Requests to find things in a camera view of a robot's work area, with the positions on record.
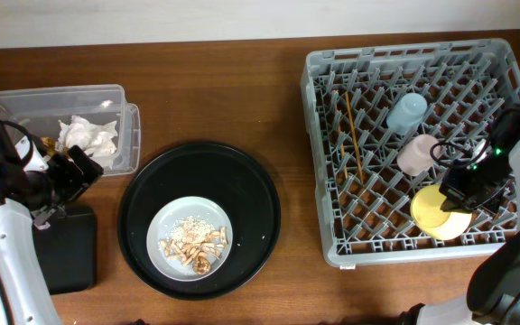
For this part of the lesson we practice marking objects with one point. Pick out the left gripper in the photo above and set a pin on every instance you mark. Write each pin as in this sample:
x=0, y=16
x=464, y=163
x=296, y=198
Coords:
x=75, y=181

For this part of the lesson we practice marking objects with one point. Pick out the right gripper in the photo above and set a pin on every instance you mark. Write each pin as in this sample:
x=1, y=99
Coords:
x=450, y=184

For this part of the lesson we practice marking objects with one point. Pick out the yellow-green bowl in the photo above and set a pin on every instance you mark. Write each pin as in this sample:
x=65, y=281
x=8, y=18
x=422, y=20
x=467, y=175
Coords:
x=429, y=218

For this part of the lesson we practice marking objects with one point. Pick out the gold foil wrapper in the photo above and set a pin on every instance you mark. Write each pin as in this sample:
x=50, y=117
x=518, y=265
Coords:
x=52, y=148

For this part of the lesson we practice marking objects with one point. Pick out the white napkin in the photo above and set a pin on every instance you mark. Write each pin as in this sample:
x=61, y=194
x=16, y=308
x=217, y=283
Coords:
x=96, y=141

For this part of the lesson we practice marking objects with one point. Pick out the pink cup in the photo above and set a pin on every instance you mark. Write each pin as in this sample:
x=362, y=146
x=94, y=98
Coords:
x=416, y=157

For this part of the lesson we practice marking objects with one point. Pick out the blue cup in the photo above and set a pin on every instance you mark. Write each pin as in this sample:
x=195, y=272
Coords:
x=407, y=113

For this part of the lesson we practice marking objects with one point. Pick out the wooden chopstick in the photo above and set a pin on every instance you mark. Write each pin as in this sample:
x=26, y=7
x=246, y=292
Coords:
x=354, y=139
x=340, y=139

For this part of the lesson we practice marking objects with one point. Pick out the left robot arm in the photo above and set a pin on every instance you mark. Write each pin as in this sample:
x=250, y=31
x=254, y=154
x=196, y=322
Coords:
x=21, y=152

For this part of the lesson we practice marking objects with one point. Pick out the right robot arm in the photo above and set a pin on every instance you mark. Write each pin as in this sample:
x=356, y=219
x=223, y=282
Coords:
x=493, y=295

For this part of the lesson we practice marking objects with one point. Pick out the grey dishwasher rack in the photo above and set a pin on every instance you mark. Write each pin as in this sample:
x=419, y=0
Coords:
x=466, y=84

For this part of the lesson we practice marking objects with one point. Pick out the clear plastic bin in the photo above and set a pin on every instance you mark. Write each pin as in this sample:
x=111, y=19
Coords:
x=42, y=110

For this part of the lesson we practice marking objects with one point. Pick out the black rectangular bin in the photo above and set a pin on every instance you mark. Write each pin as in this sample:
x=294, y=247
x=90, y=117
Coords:
x=35, y=264

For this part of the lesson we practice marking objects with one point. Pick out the grey plate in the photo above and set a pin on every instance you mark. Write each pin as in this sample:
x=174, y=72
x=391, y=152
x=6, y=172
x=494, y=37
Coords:
x=162, y=224

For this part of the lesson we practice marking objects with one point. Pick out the food scraps on plate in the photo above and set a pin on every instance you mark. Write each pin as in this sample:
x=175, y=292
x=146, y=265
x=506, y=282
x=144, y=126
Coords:
x=195, y=243

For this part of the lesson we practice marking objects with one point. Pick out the round black tray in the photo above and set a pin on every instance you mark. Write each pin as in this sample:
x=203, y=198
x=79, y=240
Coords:
x=230, y=177

